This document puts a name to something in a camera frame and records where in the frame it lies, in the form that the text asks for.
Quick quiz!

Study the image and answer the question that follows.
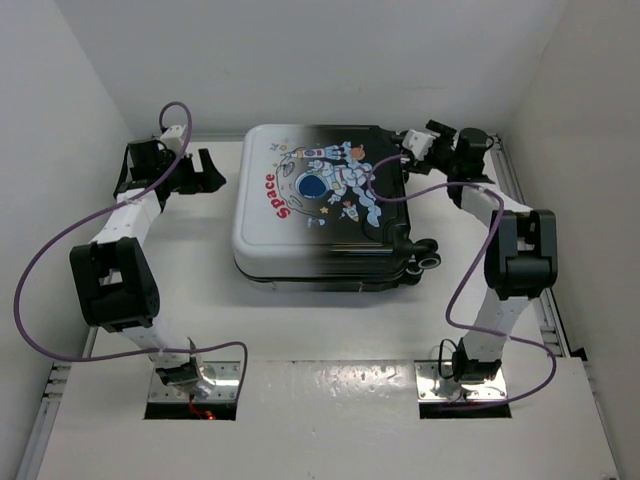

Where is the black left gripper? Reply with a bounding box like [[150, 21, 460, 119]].
[[156, 148, 224, 194]]

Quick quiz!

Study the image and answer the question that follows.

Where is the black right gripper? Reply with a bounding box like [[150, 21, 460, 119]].
[[405, 120, 461, 176]]

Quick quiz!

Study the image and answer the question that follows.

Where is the black white kids suitcase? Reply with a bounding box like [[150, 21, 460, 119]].
[[231, 124, 441, 292]]

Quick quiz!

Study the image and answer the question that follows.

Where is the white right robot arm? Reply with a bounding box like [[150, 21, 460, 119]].
[[401, 121, 558, 383]]

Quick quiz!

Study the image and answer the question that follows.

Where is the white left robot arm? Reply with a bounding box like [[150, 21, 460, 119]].
[[69, 139, 226, 395]]

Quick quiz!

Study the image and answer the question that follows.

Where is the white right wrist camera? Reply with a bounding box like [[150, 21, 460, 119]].
[[401, 129, 437, 161]]

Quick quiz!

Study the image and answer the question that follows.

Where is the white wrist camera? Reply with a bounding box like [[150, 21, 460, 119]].
[[401, 129, 437, 161], [159, 125, 189, 153]]

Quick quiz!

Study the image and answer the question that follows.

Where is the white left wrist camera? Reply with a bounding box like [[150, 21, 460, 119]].
[[159, 125, 189, 153]]

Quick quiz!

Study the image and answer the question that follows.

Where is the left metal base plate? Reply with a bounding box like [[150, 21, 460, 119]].
[[147, 361, 241, 404]]

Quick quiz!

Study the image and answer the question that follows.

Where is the metal base plate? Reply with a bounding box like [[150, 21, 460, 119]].
[[414, 360, 508, 405], [147, 361, 241, 404]]

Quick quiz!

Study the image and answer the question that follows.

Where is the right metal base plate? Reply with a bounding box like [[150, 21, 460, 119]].
[[414, 360, 508, 405]]

